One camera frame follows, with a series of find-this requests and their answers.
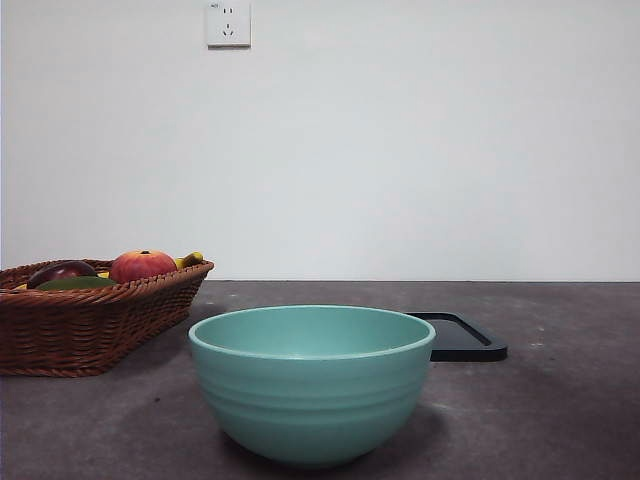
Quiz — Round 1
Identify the teal ribbed bowl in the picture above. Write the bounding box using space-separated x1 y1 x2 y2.
187 304 438 469

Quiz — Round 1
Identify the green avocado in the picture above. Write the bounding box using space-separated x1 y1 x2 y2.
35 275 119 292

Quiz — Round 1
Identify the yellow banana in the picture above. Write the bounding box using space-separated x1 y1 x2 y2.
173 251 205 271

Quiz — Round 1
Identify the black rectangular tray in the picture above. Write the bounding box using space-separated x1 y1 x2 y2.
403 311 509 363

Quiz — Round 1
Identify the red yellow peach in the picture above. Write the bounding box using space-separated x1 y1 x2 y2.
109 249 179 285

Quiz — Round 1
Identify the dark red apple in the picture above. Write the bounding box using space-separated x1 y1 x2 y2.
25 260 99 290

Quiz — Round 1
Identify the brown wicker basket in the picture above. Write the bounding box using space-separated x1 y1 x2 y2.
0 258 216 379

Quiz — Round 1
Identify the white wall socket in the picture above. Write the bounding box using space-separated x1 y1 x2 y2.
207 0 252 50

